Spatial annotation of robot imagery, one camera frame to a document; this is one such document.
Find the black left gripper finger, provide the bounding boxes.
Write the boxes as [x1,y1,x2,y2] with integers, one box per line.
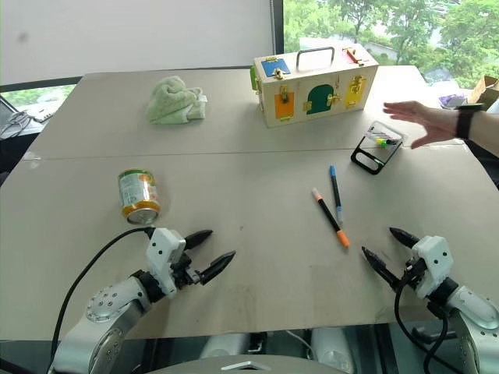
[183,229,214,252]
[198,250,238,287]

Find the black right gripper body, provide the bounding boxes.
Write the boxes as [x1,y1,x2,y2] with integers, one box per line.
[397,255,427,293]

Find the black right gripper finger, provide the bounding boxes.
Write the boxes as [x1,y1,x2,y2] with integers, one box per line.
[389,227,422,249]
[361,245,403,294]

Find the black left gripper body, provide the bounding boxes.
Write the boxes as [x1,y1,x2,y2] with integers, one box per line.
[170,250,203,291]

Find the black pen with orange cap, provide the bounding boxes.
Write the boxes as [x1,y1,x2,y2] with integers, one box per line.
[311,187,351,249]

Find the black pen with blue cap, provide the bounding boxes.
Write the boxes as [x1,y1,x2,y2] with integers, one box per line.
[328,164,346,225]

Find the black pen holder tray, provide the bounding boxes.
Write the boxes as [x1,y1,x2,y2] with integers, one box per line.
[350,120,405,176]

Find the brown cardboard box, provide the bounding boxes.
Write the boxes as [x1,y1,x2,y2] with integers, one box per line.
[467,74,499,115]

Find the person's bare hand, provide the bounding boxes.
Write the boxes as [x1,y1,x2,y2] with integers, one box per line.
[382,100,459,150]

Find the green and yellow can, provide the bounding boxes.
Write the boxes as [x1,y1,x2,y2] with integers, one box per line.
[117,168,162,226]

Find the gray rounded shape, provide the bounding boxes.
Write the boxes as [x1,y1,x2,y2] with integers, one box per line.
[199,330,251,360]
[310,327,356,374]

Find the black wristband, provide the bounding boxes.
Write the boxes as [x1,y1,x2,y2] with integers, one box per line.
[455,102,487,140]

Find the light green towel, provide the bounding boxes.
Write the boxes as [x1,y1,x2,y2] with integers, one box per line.
[145,75,209,126]

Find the purple packet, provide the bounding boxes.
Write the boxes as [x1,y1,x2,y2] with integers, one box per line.
[437,93,469,111]

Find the white roller blind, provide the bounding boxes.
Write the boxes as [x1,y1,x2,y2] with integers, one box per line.
[0,0,284,86]

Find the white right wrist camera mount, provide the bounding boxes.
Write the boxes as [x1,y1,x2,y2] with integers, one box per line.
[410,235,455,300]

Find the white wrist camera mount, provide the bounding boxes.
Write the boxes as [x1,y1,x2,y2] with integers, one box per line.
[410,235,455,300]
[145,228,187,300]

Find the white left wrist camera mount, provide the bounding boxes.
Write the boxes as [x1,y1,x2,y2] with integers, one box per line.
[145,228,187,300]

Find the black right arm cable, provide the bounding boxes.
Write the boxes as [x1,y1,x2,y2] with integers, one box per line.
[394,267,465,374]

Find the thin white cable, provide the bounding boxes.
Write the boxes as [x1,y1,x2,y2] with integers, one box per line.
[285,330,315,362]

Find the wooden lock box with handle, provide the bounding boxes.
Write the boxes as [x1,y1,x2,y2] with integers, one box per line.
[249,46,380,130]

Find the gray tangled cable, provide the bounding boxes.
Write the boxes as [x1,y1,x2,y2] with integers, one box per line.
[0,110,33,140]

